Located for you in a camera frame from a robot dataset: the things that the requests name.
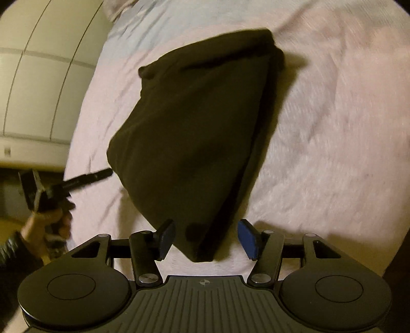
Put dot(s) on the person's left hand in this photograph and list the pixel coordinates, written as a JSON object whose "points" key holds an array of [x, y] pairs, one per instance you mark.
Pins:
{"points": [[38, 229]]}

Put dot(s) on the dark olive garment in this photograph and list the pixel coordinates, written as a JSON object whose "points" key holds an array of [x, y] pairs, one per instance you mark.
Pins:
{"points": [[192, 134]]}

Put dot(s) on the white panelled wardrobe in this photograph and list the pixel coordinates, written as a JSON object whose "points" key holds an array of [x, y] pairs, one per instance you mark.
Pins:
{"points": [[38, 89]]}

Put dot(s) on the white bed sheet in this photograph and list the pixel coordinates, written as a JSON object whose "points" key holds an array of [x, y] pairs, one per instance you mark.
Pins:
{"points": [[330, 134]]}

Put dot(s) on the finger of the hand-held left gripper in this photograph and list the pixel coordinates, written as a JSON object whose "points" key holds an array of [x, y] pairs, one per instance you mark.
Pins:
{"points": [[89, 178]]}

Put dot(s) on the person's left forearm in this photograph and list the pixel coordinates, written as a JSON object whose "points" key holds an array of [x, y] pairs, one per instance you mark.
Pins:
{"points": [[12, 259]]}

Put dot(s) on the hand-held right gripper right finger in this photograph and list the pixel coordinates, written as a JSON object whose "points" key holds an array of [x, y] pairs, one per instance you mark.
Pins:
{"points": [[248, 239]]}

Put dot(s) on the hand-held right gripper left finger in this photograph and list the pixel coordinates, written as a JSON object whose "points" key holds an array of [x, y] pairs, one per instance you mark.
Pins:
{"points": [[166, 239]]}

